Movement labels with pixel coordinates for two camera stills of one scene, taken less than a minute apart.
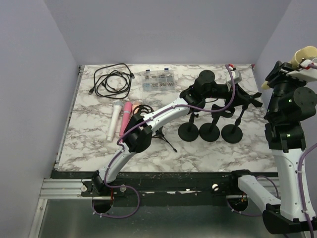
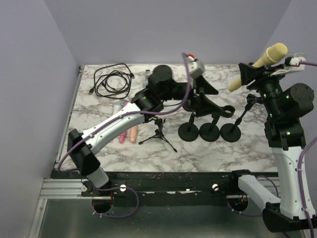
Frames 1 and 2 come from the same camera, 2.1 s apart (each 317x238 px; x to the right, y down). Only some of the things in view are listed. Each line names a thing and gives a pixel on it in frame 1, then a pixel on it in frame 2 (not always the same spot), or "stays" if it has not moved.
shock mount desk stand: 188,132 stays
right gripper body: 283,81 to 271,76
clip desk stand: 210,132 stays
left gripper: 240,97 to 203,103
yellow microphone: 307,52 to 273,54
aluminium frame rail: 63,189 stays
